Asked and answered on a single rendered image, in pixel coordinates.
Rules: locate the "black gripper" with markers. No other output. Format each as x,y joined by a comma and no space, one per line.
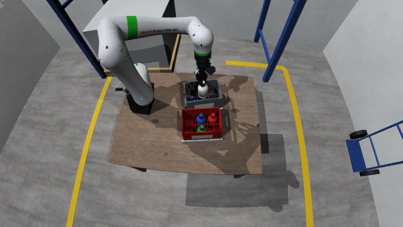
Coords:
200,73

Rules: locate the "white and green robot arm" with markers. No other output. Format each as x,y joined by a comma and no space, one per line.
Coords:
113,54

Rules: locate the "green bottle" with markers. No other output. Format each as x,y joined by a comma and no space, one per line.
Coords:
201,128

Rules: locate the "dark red crate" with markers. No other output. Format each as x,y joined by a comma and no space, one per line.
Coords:
189,124

